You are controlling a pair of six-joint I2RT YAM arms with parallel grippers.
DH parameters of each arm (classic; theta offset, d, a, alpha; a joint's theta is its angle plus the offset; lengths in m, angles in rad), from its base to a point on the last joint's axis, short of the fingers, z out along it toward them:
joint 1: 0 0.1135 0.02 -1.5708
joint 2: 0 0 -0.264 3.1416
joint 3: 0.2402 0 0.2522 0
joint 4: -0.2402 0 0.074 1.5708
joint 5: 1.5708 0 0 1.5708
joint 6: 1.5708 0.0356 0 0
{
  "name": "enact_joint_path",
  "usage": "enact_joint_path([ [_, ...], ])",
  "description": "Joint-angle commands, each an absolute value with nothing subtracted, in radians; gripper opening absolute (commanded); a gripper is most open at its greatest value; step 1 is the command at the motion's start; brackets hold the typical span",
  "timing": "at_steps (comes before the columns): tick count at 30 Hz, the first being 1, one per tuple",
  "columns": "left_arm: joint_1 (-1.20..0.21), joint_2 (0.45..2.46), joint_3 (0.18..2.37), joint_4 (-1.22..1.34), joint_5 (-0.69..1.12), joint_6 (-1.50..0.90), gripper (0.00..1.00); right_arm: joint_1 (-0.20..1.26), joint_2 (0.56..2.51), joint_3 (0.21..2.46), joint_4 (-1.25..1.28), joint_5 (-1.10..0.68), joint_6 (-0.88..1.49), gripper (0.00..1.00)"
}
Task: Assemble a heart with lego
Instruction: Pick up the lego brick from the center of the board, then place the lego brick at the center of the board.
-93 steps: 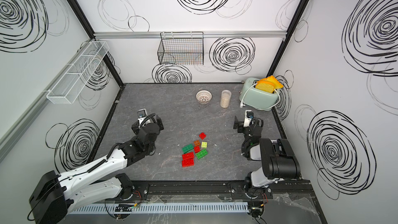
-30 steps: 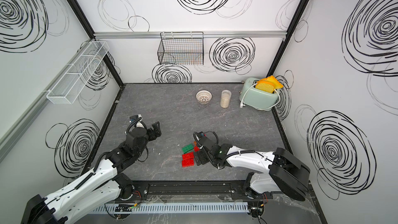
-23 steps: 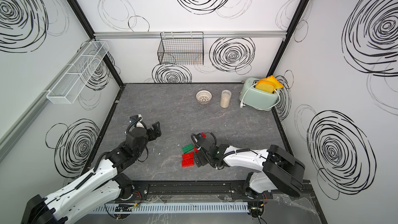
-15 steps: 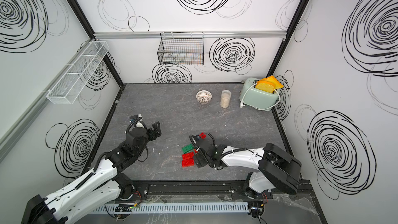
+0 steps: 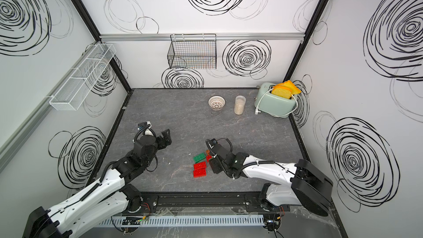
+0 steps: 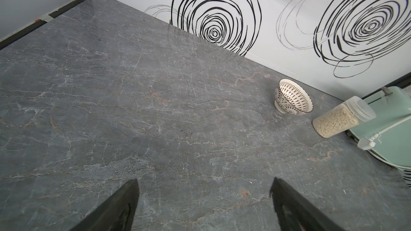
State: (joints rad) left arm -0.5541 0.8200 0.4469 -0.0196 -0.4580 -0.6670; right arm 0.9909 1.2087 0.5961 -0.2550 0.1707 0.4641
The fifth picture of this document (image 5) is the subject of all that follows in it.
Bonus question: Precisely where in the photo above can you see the green lego brick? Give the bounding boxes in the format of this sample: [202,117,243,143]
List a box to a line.
[193,153,207,164]

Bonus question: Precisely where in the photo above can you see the red long lego brick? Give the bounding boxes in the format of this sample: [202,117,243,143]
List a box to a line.
[193,161,207,170]

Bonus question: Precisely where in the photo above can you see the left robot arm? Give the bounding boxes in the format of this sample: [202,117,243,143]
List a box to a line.
[23,122,172,238]

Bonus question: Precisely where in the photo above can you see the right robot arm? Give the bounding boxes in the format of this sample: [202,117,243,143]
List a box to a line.
[206,139,333,217]

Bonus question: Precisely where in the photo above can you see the red large lego brick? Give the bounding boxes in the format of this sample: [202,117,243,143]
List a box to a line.
[193,168,207,178]

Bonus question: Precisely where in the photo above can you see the white perforated bowl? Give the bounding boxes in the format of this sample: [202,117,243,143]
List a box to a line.
[208,96,226,111]

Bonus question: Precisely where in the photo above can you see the translucent plastic cup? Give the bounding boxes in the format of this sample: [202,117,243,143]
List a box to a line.
[234,95,246,115]

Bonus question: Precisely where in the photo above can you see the mint green toaster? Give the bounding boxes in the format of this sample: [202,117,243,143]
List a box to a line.
[254,82,298,118]

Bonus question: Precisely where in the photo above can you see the yellow toast slice front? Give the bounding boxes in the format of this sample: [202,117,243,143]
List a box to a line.
[271,86,293,99]

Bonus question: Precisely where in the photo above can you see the yellow toast slice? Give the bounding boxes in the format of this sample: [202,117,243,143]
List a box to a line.
[281,80,301,95]
[271,86,293,99]

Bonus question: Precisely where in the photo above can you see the yellow toast slice back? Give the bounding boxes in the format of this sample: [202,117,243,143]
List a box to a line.
[281,80,301,95]

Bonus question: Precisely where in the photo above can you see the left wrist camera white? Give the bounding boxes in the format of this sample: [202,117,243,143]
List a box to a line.
[138,121,156,136]

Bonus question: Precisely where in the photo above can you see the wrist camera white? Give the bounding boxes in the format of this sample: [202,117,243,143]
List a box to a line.
[138,121,156,136]
[206,138,218,149]

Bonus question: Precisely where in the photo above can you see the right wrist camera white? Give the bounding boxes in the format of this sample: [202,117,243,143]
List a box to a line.
[206,138,218,149]

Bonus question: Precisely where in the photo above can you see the grey slotted cable duct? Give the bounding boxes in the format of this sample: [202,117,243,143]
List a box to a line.
[98,215,265,229]

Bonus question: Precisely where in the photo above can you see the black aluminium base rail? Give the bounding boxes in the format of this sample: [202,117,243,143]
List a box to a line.
[132,191,334,214]

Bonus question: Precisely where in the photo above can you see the white toaster cable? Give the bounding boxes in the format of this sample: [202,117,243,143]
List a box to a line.
[254,87,299,119]

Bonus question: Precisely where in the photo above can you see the black wire basket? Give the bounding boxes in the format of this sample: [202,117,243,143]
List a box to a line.
[167,34,217,69]

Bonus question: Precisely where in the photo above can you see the white wire shelf basket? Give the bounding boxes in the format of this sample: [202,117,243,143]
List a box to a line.
[49,43,116,111]

